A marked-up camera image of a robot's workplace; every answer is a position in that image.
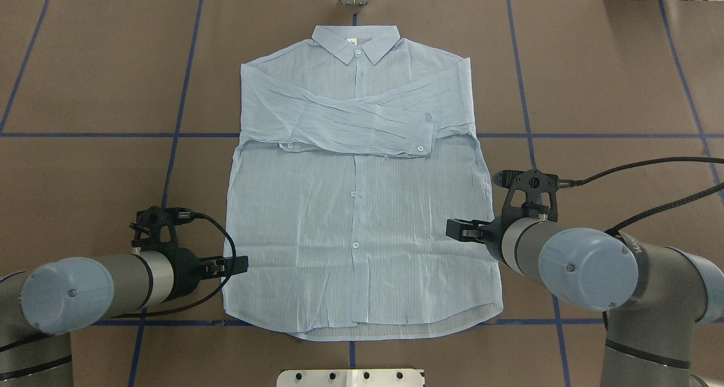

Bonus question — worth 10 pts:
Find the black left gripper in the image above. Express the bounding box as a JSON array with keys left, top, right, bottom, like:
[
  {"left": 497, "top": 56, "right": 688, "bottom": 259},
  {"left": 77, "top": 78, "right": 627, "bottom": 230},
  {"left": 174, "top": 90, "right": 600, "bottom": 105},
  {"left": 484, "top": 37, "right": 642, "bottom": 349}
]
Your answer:
[{"left": 167, "top": 248, "right": 249, "bottom": 297}]

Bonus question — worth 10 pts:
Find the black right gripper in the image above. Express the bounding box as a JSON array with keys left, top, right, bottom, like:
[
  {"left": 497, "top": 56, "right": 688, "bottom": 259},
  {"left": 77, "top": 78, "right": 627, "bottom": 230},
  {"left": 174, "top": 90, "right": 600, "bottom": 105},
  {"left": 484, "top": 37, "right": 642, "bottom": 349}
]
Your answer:
[{"left": 446, "top": 216, "right": 509, "bottom": 263}]

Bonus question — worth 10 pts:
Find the light blue striped shirt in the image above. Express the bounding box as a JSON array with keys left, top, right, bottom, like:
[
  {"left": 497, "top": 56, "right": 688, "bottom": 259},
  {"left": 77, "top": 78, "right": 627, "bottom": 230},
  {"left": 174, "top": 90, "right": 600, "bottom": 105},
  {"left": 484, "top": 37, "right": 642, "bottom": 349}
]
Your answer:
[{"left": 223, "top": 25, "right": 503, "bottom": 341}]

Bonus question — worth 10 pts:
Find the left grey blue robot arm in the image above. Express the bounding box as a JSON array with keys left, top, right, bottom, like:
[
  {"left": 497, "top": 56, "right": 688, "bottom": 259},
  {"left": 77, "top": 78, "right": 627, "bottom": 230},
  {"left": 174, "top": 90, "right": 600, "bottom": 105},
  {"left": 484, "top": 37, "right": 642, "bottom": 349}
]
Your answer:
[{"left": 1, "top": 248, "right": 248, "bottom": 386}]

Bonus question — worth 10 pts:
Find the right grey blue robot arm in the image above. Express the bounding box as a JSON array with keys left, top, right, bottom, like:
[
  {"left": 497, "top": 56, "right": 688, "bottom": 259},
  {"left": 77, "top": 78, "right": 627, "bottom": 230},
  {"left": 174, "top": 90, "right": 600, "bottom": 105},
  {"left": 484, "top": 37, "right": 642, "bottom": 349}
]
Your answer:
[{"left": 446, "top": 218, "right": 723, "bottom": 386}]

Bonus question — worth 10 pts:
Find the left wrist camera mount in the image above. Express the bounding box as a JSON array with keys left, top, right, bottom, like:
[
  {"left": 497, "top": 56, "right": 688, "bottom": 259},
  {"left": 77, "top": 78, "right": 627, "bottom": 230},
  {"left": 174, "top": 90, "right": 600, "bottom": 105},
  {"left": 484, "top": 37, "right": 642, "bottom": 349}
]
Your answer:
[{"left": 129, "top": 206, "right": 196, "bottom": 253}]

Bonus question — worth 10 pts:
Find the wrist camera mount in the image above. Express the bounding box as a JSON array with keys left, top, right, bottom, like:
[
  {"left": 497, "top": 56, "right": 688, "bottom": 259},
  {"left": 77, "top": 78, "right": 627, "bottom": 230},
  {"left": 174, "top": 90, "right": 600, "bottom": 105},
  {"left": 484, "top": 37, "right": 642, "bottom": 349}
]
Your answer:
[
  {"left": 492, "top": 169, "right": 578, "bottom": 225},
  {"left": 129, "top": 206, "right": 196, "bottom": 253}
]

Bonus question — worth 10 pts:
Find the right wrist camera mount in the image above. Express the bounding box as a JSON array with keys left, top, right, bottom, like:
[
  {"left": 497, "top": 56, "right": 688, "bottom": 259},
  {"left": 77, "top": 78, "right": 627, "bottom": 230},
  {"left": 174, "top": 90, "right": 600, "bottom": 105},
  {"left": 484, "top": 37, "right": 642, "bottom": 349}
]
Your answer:
[{"left": 492, "top": 169, "right": 578, "bottom": 225}]

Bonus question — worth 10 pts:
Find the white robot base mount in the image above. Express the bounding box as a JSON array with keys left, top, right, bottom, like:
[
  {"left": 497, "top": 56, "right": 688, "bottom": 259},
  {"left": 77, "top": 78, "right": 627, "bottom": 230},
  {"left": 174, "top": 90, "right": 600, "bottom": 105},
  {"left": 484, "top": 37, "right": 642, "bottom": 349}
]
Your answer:
[{"left": 276, "top": 368, "right": 426, "bottom": 386}]

